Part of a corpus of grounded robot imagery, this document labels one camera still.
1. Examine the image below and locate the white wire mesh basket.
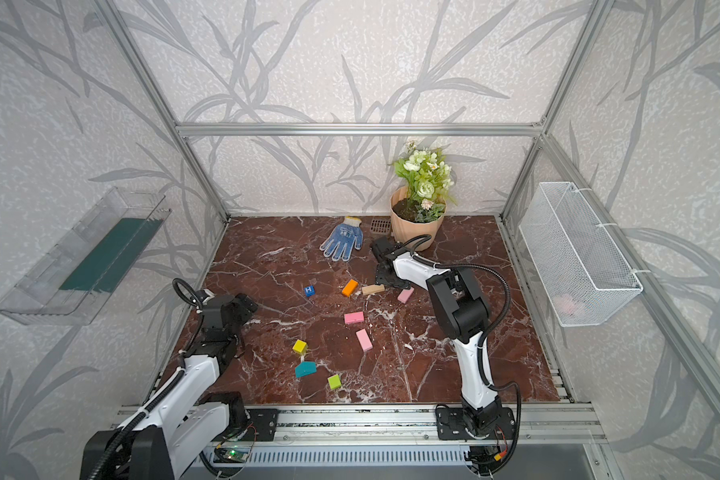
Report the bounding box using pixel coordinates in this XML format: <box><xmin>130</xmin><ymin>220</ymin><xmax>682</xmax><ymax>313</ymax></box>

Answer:
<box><xmin>519</xmin><ymin>182</ymin><xmax>643</xmax><ymax>327</ymax></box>

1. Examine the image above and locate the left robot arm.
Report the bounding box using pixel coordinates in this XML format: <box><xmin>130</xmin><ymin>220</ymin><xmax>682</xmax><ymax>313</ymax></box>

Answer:
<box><xmin>80</xmin><ymin>278</ymin><xmax>258</xmax><ymax>479</ymax></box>

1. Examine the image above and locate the blue dotted work glove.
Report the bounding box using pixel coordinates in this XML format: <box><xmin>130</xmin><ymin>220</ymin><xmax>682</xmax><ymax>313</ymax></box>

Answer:
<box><xmin>320</xmin><ymin>216</ymin><xmax>364</xmax><ymax>262</ymax></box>

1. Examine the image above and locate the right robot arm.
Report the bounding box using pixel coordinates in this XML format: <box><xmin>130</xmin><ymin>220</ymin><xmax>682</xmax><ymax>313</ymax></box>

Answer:
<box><xmin>371</xmin><ymin>235</ymin><xmax>522</xmax><ymax>442</ymax></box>

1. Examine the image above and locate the teal block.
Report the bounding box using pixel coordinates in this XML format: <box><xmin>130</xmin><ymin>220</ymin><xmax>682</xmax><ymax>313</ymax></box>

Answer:
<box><xmin>294</xmin><ymin>361</ymin><xmax>317</xmax><ymax>378</ymax></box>

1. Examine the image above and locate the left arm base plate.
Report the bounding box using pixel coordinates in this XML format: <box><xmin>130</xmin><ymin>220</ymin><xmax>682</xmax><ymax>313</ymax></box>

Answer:
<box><xmin>239</xmin><ymin>408</ymin><xmax>280</xmax><ymax>442</ymax></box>

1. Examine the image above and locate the clear plastic wall shelf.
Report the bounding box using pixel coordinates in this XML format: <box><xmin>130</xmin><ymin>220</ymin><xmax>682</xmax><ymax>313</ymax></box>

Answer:
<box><xmin>0</xmin><ymin>187</ymin><xmax>171</xmax><ymax>326</ymax></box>

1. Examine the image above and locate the pink long block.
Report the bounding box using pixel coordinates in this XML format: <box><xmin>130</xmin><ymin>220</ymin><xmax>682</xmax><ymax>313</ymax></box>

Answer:
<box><xmin>356</xmin><ymin>329</ymin><xmax>373</xmax><ymax>352</ymax></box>

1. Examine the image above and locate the pink object in basket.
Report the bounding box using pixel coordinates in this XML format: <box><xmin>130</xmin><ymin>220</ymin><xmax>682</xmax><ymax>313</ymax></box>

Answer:
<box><xmin>553</xmin><ymin>294</ymin><xmax>584</xmax><ymax>317</ymax></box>

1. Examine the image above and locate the green circuit board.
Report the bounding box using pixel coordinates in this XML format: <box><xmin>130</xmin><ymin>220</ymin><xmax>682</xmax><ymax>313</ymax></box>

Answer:
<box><xmin>214</xmin><ymin>446</ymin><xmax>250</xmax><ymax>464</ymax></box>

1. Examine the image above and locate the brown slotted plastic scoop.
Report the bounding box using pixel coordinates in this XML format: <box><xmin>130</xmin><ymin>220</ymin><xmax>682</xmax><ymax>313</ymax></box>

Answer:
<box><xmin>370</xmin><ymin>218</ymin><xmax>391</xmax><ymax>236</ymax></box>

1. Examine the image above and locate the flower pot with plant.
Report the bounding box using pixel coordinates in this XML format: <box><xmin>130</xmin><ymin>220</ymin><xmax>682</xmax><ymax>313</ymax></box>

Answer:
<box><xmin>390</xmin><ymin>141</ymin><xmax>454</xmax><ymax>252</ymax></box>

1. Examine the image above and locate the orange wood block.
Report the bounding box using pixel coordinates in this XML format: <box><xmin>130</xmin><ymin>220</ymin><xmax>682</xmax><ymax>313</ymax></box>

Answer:
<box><xmin>341</xmin><ymin>279</ymin><xmax>359</xmax><ymax>297</ymax></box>

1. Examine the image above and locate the natural wood block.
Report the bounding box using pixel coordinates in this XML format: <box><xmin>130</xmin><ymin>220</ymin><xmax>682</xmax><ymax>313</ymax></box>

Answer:
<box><xmin>362</xmin><ymin>284</ymin><xmax>385</xmax><ymax>296</ymax></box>

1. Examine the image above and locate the green cube block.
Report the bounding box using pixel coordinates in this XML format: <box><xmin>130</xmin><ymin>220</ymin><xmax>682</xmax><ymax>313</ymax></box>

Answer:
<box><xmin>327</xmin><ymin>374</ymin><xmax>342</xmax><ymax>390</ymax></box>

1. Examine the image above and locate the yellow cube block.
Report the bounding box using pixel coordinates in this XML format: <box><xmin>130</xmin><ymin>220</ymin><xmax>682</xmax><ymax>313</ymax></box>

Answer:
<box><xmin>293</xmin><ymin>340</ymin><xmax>307</xmax><ymax>355</ymax></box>

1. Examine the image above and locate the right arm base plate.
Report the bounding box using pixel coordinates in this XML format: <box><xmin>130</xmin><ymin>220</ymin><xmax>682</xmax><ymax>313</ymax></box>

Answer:
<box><xmin>434</xmin><ymin>400</ymin><xmax>517</xmax><ymax>441</ymax></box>

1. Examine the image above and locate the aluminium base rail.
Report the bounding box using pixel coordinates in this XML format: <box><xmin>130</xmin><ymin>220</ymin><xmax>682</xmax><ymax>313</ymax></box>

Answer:
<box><xmin>228</xmin><ymin>403</ymin><xmax>607</xmax><ymax>447</ymax></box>

